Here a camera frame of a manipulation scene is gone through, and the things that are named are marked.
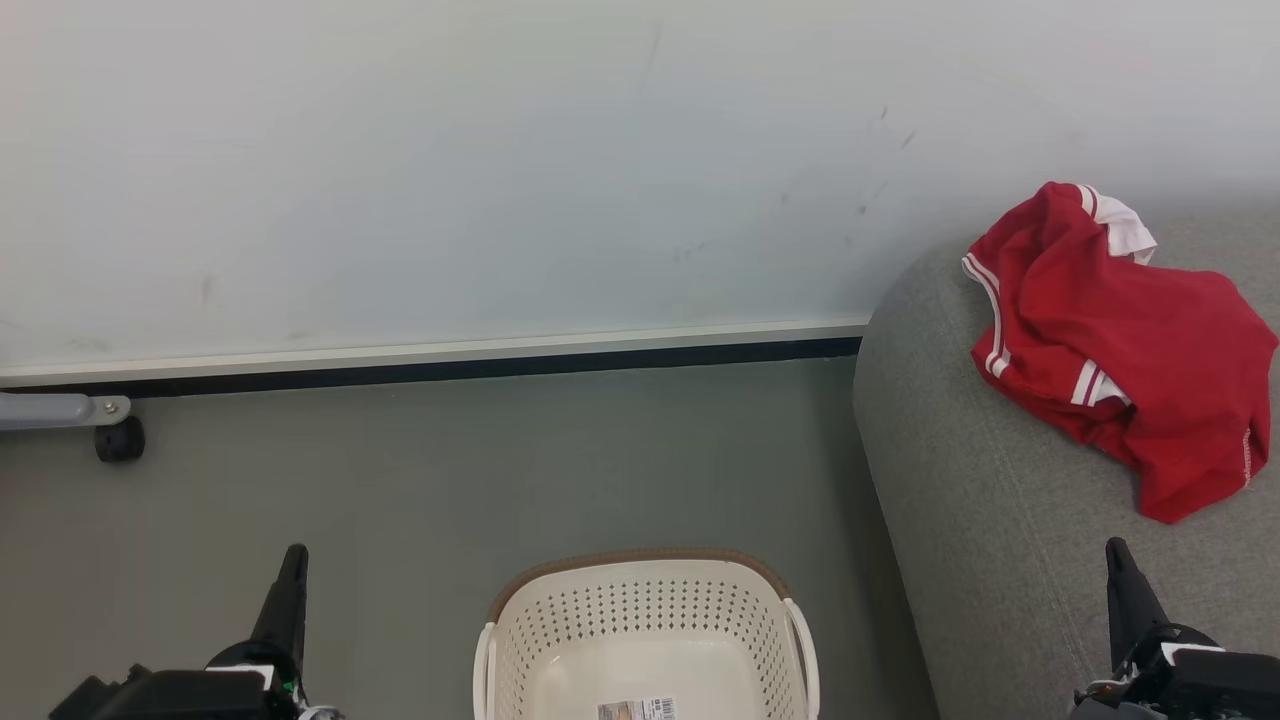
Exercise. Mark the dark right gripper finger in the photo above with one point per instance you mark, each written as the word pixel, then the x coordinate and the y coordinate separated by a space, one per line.
pixel 1130 600

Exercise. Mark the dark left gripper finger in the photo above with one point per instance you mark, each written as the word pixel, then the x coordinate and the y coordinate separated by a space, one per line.
pixel 284 600

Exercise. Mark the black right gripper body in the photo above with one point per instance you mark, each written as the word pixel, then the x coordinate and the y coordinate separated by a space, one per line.
pixel 1190 680

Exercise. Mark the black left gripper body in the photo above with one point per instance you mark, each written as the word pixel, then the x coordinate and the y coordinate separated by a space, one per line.
pixel 190 695

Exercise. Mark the red Bulls basketball jersey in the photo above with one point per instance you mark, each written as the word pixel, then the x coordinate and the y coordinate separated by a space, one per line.
pixel 1130 350

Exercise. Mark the cream perforated laundry basket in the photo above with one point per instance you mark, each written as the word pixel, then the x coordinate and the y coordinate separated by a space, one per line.
pixel 645 640

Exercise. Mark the grey fabric sofa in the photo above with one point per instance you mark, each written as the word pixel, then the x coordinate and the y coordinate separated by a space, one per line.
pixel 1000 520

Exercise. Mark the black caster wheel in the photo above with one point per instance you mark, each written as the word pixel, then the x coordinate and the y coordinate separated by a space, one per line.
pixel 120 440

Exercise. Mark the grey metal cart leg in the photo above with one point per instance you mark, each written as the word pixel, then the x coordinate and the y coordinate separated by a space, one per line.
pixel 50 410

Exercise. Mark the barcode sticker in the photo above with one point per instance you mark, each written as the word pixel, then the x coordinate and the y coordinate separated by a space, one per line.
pixel 638 709

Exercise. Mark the white black wall skirting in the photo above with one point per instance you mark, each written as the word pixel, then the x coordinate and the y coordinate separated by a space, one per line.
pixel 400 362

